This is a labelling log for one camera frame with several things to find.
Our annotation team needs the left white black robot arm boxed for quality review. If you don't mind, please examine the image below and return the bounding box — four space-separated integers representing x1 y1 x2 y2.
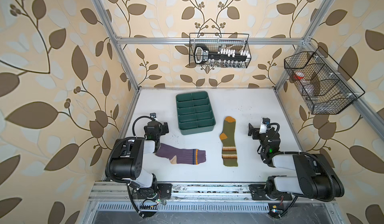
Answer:
105 117 173 219

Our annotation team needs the black wire basket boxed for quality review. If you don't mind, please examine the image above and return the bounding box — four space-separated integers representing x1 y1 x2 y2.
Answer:
189 32 252 69
284 46 366 115

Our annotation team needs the black socket set holder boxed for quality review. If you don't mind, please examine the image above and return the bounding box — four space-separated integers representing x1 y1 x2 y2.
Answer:
192 44 252 64

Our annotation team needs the back black wire basket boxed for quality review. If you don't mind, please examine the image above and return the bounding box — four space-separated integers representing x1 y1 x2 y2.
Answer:
189 32 252 69

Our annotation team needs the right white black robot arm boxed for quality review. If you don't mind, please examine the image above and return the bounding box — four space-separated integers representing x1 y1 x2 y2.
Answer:
248 119 345 219

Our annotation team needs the red capped clear container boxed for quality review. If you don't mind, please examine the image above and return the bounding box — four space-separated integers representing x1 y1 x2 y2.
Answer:
293 71 309 85

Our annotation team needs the right black wire basket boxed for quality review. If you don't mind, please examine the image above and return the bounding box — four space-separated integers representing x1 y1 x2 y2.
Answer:
284 46 366 115

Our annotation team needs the green plastic divided tray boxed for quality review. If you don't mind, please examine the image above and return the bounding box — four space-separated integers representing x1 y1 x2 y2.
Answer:
176 91 216 135

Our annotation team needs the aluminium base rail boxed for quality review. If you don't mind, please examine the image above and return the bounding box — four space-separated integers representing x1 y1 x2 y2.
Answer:
86 181 340 204

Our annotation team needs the green striped sock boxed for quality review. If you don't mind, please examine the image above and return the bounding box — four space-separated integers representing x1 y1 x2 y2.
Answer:
220 116 238 167

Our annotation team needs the purple striped sock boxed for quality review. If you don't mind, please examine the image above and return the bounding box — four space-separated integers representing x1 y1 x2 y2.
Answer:
156 144 206 165

